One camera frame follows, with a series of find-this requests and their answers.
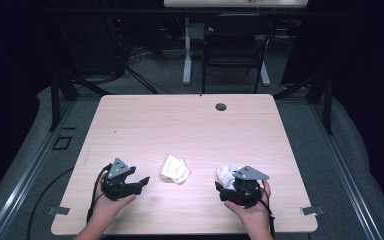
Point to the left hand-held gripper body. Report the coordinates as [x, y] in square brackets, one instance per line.
[116, 168]

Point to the black folding chair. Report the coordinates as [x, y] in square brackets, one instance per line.
[233, 43]

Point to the person's right hand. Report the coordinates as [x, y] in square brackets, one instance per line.
[255, 216]

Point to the dark curtain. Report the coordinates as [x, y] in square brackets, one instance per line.
[370, 66]
[6, 66]

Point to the aluminium floor rail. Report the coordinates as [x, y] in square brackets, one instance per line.
[343, 170]
[30, 173]

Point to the person's left hand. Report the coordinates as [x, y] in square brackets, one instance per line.
[105, 211]

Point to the black metal stand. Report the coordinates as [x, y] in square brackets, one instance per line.
[55, 100]
[328, 103]

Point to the white desk with white legs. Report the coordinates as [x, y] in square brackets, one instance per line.
[235, 3]

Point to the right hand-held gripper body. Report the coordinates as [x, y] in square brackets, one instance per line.
[248, 191]

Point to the grey metal table bracket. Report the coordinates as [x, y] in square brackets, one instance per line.
[58, 210]
[312, 210]

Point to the white sock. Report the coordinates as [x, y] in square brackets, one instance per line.
[175, 169]
[226, 173]

